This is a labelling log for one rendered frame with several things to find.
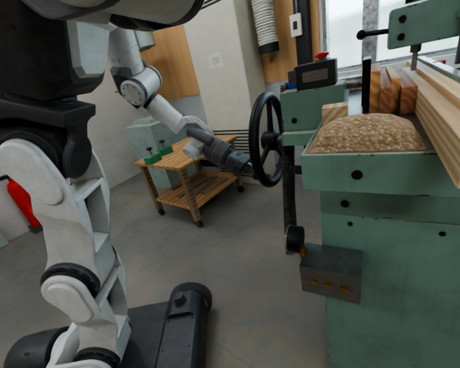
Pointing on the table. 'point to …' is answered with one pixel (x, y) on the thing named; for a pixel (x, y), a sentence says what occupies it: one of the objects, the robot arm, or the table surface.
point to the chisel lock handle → (370, 33)
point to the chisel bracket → (426, 23)
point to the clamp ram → (361, 81)
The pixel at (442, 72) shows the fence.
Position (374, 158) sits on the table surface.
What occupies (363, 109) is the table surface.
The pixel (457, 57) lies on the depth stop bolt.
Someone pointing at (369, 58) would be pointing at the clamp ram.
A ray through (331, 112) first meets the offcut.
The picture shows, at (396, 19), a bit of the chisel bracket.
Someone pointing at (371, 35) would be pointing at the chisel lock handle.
